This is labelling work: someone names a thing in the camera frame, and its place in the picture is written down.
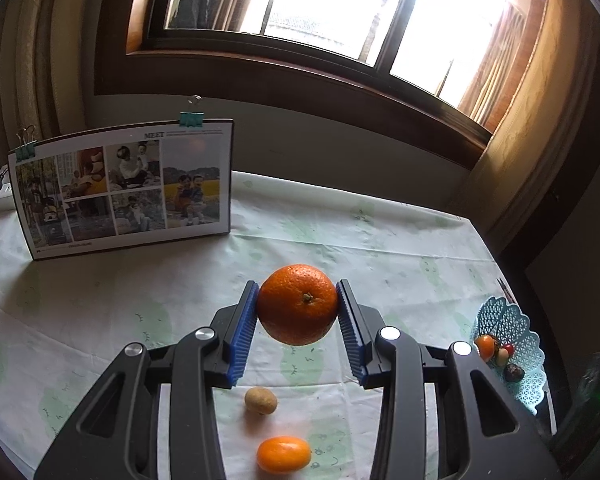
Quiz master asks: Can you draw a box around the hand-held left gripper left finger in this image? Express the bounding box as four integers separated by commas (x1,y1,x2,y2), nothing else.
34,280,260,480

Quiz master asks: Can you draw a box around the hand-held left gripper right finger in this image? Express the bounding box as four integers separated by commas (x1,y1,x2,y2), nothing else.
336,279,562,480

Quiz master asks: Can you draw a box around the round orange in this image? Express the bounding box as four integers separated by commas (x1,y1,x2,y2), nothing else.
257,264,340,346

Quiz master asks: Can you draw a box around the blue plastic basket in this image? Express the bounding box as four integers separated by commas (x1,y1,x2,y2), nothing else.
470,296,546,416

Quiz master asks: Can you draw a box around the orange with stem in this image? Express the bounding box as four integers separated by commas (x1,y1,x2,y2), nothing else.
475,335,497,363

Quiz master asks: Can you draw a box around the large orange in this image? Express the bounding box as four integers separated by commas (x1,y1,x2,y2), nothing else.
256,436,312,475

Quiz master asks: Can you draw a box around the white green printed tablecloth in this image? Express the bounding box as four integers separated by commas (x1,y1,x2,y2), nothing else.
0,170,556,480

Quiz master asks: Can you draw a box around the photo collage board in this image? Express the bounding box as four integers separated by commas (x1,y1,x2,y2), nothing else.
7,119,235,262

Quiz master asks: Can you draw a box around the teal binder clip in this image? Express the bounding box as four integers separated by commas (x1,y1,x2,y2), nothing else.
15,125,37,161
179,95,204,128

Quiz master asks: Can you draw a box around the beige curtain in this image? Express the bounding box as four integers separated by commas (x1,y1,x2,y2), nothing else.
0,0,146,186
450,0,600,266

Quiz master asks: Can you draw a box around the wooden framed window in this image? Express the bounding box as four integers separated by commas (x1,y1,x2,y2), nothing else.
95,0,553,171

